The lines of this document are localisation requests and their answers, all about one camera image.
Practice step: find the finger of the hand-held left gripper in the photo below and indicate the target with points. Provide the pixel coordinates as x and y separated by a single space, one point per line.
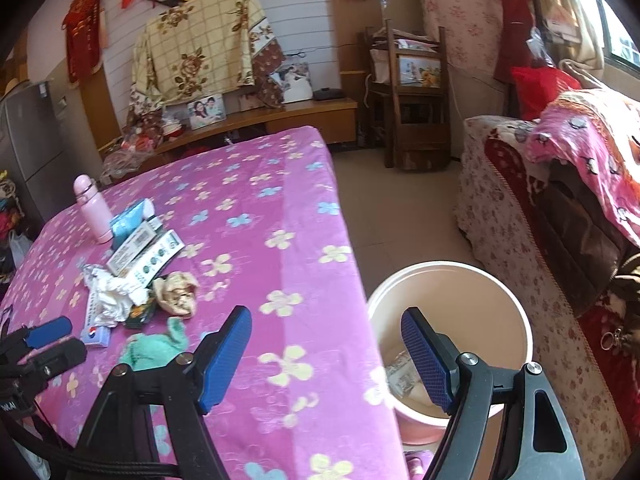
47 332
60 357

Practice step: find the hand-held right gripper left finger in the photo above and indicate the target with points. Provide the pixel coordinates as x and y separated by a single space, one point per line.
225 360

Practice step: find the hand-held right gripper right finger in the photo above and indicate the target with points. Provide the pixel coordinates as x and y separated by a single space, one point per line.
425 355

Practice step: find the beige plastic bucket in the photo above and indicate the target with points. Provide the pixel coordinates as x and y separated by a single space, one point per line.
475 290

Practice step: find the white cow print milk carton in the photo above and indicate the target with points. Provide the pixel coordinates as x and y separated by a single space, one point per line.
160 255

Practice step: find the printed paper scrap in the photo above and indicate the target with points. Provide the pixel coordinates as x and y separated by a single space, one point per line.
400 375

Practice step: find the small blue white box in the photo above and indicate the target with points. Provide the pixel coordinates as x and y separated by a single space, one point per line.
97 336

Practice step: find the green cloth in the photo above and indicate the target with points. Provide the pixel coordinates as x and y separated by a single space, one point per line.
150 347

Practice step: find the crumpled white tissue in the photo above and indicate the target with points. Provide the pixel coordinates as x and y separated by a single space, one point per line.
117 292

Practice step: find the crumpled brown paper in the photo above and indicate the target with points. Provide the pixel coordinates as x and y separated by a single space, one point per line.
176 294

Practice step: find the white plastic bag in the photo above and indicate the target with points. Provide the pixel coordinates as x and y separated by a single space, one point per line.
20 250

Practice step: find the dark green wrapper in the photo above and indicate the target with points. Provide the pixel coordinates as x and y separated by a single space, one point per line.
140 314

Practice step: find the white printed cardboard box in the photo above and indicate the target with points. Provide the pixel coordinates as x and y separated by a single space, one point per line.
131 250

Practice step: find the pink floral table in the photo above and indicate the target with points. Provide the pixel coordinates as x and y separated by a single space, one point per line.
260 240

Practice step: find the pink water bottle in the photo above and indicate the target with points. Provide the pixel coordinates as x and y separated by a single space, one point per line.
94 210

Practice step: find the blue tissue packet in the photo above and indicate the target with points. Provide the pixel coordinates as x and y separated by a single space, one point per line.
127 217

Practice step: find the floral covered sofa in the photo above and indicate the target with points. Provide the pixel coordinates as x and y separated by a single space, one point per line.
505 240

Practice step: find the grey refrigerator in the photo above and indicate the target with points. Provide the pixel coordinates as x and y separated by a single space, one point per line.
30 150

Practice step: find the clear plastic bag pile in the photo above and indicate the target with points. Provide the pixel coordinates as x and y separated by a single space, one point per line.
125 155

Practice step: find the brown jacket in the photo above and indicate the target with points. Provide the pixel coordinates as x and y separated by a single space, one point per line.
585 245

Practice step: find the dark wooden chair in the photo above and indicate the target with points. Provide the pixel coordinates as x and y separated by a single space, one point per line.
417 130

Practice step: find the small framed couple photo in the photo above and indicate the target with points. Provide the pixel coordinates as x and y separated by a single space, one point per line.
206 111

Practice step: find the wooden cabinet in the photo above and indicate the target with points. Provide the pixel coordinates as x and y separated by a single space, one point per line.
300 117

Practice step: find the pink cartoon blanket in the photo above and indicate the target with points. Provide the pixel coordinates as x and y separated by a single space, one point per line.
585 145

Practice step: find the black set-top box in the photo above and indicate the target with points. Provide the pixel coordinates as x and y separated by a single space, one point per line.
327 93

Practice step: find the floral framed picture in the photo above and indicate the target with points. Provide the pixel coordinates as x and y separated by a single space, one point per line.
420 71

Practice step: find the large portrait photo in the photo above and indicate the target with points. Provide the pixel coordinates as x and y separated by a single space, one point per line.
295 82

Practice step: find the red cushion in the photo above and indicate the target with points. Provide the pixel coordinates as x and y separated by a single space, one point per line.
542 87

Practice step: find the red hanging knot decoration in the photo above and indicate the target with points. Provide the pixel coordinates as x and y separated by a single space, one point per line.
82 35

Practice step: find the yellow floral cover cloth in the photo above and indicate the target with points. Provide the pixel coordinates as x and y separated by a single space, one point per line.
200 50

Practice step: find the red hanging garment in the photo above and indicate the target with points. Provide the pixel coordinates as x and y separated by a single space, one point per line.
512 35

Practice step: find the pink floral upright mattress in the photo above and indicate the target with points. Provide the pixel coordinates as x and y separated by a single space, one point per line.
460 15

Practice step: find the beige curtain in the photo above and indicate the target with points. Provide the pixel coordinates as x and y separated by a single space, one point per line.
575 15

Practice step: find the window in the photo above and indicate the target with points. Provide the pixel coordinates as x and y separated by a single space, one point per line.
622 35

